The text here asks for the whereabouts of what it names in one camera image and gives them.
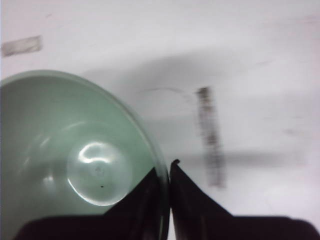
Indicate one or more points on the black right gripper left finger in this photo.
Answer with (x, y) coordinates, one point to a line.
(138, 216)

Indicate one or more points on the dark tape strip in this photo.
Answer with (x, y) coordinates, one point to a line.
(214, 158)

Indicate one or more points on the grey tape strip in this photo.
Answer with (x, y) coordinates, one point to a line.
(22, 46)

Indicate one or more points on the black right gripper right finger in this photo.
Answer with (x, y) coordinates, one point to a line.
(198, 217)

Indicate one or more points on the green bowl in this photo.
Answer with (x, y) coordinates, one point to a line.
(69, 148)

